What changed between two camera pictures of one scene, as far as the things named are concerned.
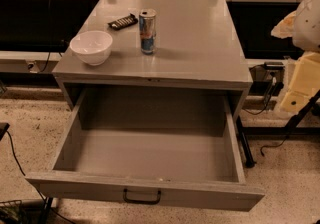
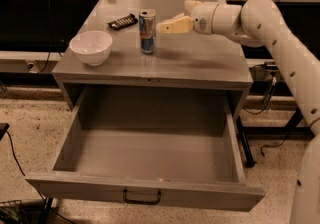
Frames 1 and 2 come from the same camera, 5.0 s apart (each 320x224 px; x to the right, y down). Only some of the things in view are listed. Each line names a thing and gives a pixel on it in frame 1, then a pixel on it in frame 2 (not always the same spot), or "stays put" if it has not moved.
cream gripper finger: [305, 82] → [179, 25]
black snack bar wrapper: [123, 22] stays put
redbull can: [147, 24] stays put
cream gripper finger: [285, 28] → [177, 16]
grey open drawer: [163, 149] stays put
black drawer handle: [141, 202] stays put
